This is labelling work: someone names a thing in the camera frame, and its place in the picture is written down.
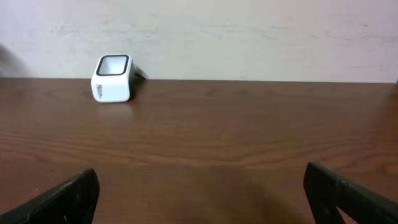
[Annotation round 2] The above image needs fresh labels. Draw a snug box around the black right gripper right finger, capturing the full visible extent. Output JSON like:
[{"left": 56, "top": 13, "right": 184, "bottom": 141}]
[{"left": 303, "top": 162, "right": 397, "bottom": 224}]

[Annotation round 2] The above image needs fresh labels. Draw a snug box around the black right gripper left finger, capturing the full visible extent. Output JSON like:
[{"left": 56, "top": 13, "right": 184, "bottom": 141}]
[{"left": 1, "top": 169, "right": 100, "bottom": 224}]

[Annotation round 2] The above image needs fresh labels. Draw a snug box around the white barcode scanner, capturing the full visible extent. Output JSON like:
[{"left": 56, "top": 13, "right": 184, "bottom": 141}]
[{"left": 91, "top": 54, "right": 134, "bottom": 103}]

